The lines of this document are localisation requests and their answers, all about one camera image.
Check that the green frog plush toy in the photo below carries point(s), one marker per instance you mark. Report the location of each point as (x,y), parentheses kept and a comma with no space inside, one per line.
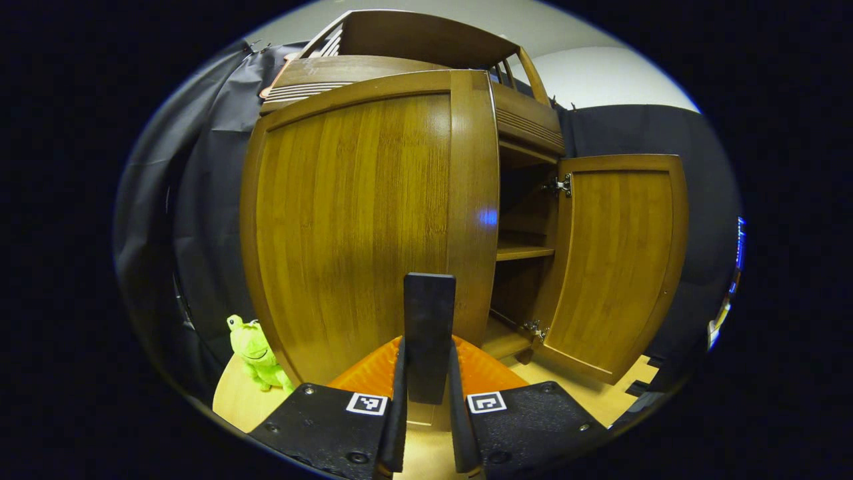
(253,350)

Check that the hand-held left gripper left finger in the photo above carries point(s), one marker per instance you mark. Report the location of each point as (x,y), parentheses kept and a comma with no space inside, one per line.
(398,426)

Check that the wooden cabinet drawer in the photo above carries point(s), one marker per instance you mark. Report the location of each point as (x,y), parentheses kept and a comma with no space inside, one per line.
(526,120)

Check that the wooden shoe cabinet door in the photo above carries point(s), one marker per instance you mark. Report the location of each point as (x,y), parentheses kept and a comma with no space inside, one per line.
(613,266)
(346,233)

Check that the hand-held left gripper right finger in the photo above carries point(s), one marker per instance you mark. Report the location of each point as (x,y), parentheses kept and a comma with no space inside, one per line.
(460,433)

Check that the black backdrop cloth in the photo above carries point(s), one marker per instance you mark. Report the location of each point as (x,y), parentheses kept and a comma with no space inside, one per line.
(200,200)

